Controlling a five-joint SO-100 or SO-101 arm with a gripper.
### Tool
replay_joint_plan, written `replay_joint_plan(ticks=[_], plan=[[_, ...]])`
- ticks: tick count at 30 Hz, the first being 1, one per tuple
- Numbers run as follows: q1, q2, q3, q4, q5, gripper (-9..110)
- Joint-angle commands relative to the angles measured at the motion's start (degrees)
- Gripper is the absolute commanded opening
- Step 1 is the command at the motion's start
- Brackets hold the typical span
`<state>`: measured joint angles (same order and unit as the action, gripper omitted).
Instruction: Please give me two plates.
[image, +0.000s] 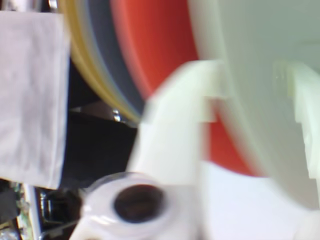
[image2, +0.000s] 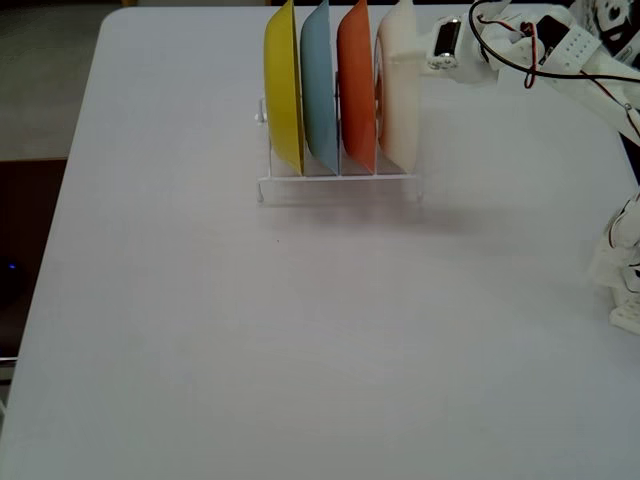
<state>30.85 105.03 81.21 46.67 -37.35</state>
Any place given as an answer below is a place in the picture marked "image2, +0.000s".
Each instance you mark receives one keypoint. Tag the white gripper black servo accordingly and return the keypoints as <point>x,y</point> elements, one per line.
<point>446,46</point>

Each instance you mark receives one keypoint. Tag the cream plate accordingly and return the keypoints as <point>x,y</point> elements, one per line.
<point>400,115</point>

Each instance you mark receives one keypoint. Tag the orange plate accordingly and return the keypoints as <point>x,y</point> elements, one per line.
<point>356,100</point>

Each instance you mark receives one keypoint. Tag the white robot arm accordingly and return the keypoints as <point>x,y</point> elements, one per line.
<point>600,95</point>

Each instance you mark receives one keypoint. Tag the light blue plate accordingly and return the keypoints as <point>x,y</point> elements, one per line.
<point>320,100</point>

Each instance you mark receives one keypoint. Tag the yellow plate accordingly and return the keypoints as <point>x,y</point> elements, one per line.
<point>282,100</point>

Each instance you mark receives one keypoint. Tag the white bag with black print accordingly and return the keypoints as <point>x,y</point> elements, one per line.
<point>612,10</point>

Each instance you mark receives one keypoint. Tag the dark brown glossy cabinet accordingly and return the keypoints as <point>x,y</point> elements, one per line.
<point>30,210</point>

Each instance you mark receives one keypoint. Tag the black device with blue light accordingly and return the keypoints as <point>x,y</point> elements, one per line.
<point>10,280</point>

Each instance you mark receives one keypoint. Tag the white flat object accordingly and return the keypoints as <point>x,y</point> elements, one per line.
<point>7,370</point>

